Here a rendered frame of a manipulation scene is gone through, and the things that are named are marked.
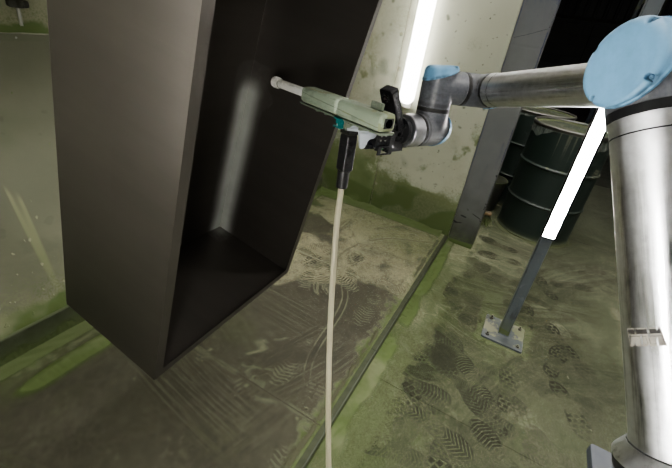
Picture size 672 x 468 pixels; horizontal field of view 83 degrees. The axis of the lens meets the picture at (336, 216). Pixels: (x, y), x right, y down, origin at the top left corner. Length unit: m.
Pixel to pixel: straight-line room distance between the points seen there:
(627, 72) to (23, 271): 1.87
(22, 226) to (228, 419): 1.08
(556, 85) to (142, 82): 0.79
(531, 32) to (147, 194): 2.28
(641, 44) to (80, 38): 0.84
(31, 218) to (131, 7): 1.32
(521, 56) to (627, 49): 2.00
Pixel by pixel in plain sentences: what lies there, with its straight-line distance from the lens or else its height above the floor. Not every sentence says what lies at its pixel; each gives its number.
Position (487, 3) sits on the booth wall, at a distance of 2.67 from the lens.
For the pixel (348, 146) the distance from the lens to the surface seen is 0.91.
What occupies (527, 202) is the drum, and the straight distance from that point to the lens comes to 3.28.
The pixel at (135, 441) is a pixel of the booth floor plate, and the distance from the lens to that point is 1.57.
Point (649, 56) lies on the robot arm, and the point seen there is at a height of 1.35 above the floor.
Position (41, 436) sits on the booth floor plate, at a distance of 1.68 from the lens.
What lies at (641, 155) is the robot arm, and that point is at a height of 1.24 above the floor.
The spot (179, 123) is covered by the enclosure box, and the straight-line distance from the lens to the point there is 0.68.
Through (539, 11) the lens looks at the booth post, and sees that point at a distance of 2.64.
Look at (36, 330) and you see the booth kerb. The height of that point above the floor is 0.13.
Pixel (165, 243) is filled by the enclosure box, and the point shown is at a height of 0.90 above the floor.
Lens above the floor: 1.33
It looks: 27 degrees down
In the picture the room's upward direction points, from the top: 9 degrees clockwise
